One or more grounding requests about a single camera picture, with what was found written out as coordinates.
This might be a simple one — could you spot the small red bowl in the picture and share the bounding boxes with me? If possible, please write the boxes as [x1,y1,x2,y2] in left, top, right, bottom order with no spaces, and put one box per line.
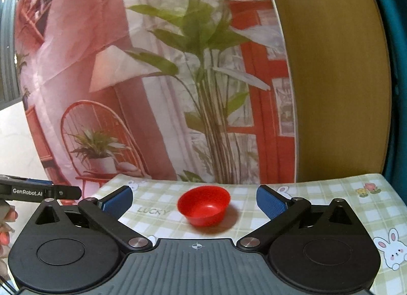
[177,185,231,227]

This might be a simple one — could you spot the left hand red nails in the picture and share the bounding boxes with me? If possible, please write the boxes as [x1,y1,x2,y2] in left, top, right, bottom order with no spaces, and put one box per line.
[0,200,19,283]

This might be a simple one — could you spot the green checked tablecloth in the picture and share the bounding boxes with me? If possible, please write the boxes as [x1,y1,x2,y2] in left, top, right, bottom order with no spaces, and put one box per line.
[92,172,407,295]

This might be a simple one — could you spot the printed room backdrop cloth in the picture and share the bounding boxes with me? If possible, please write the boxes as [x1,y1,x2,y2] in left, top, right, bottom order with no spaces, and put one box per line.
[14,0,297,192]

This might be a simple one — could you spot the wooden headboard panel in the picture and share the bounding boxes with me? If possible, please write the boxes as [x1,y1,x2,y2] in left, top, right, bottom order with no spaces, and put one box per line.
[274,0,391,182]

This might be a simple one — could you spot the teal curtain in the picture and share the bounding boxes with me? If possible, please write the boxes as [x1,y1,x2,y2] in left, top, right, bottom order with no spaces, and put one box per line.
[376,0,406,201]

